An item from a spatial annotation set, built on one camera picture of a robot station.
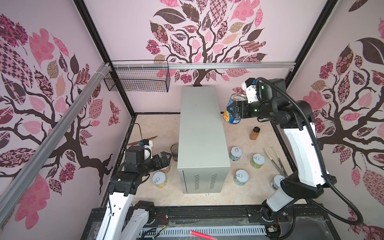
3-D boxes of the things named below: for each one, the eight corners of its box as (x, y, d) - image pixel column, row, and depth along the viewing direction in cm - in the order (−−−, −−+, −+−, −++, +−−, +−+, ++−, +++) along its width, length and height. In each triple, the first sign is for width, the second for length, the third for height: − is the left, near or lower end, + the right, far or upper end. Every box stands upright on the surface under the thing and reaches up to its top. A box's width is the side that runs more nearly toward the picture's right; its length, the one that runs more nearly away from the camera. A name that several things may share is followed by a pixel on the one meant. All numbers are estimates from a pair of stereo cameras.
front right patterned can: (234, 185, 85) (236, 182, 81) (232, 173, 89) (234, 169, 85) (247, 185, 85) (250, 182, 81) (244, 173, 89) (247, 169, 85)
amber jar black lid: (250, 140, 105) (254, 133, 98) (248, 134, 108) (252, 126, 101) (257, 140, 105) (261, 133, 98) (255, 134, 108) (259, 126, 101)
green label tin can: (249, 164, 93) (251, 160, 89) (253, 155, 97) (255, 152, 93) (259, 170, 90) (262, 166, 87) (263, 161, 94) (266, 157, 91)
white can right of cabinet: (230, 161, 95) (231, 157, 91) (228, 151, 100) (229, 146, 96) (241, 161, 95) (243, 157, 91) (239, 151, 100) (240, 146, 96)
